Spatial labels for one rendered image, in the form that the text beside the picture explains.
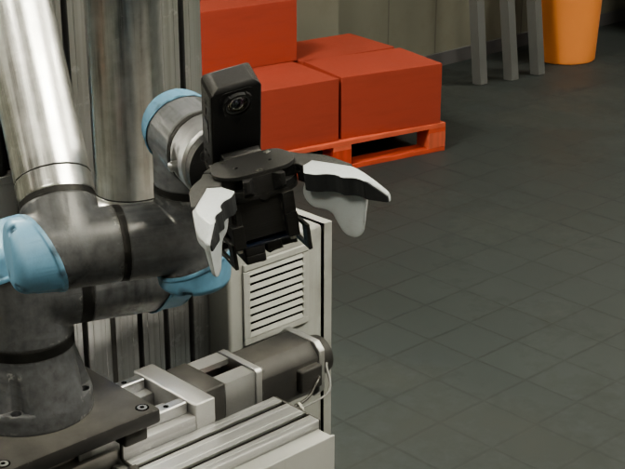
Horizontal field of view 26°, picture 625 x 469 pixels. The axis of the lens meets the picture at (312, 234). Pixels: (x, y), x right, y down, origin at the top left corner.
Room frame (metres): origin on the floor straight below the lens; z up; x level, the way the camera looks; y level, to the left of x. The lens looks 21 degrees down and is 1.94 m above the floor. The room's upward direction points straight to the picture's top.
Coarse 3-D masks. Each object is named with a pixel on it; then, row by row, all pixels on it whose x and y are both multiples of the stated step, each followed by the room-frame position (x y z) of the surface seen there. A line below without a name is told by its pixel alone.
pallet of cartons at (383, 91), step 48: (240, 0) 6.18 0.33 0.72; (288, 0) 6.18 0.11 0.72; (240, 48) 6.03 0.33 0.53; (288, 48) 6.18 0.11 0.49; (336, 48) 6.45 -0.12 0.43; (384, 48) 6.47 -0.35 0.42; (288, 96) 5.73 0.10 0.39; (336, 96) 5.87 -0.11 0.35; (384, 96) 6.01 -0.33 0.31; (432, 96) 6.14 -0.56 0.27; (288, 144) 5.73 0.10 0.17; (336, 144) 5.84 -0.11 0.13; (432, 144) 6.14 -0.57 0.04
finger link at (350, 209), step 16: (304, 176) 1.05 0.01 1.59; (320, 176) 1.04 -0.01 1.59; (336, 176) 1.04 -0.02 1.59; (352, 176) 1.03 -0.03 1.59; (368, 176) 1.04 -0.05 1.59; (304, 192) 1.07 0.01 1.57; (320, 192) 1.06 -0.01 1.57; (336, 192) 1.05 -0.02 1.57; (352, 192) 1.03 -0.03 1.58; (368, 192) 1.01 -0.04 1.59; (384, 192) 1.01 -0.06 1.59; (336, 208) 1.05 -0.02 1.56; (352, 208) 1.04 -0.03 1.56; (352, 224) 1.05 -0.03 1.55
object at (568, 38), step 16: (544, 0) 7.91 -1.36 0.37; (560, 0) 7.85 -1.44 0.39; (576, 0) 7.84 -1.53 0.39; (592, 0) 7.87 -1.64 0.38; (544, 16) 7.91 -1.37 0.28; (560, 16) 7.85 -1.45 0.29; (576, 16) 7.84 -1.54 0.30; (592, 16) 7.89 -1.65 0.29; (544, 32) 7.91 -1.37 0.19; (560, 32) 7.85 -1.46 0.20; (576, 32) 7.85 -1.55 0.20; (592, 32) 7.90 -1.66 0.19; (544, 48) 7.91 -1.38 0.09; (560, 48) 7.86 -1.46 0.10; (576, 48) 7.85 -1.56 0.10; (592, 48) 7.92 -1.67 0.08; (576, 64) 7.87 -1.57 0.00
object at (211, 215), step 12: (216, 192) 1.03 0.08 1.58; (228, 192) 1.03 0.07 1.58; (204, 204) 1.01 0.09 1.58; (216, 204) 1.01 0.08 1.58; (228, 204) 1.01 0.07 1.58; (204, 216) 0.98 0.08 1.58; (216, 216) 0.98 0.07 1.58; (228, 216) 1.01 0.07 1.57; (204, 228) 0.97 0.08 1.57; (216, 228) 0.97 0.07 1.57; (204, 240) 0.96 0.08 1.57; (216, 240) 0.96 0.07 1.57; (216, 252) 1.00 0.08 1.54; (216, 264) 1.00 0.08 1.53; (216, 276) 1.00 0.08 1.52
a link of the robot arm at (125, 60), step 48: (96, 0) 1.46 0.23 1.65; (144, 0) 1.47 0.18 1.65; (96, 48) 1.47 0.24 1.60; (144, 48) 1.47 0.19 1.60; (96, 96) 1.47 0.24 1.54; (144, 96) 1.46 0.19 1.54; (96, 144) 1.47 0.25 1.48; (144, 144) 1.46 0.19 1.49; (96, 192) 1.48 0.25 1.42; (144, 192) 1.46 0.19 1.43; (96, 288) 1.42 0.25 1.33; (144, 288) 1.44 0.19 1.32
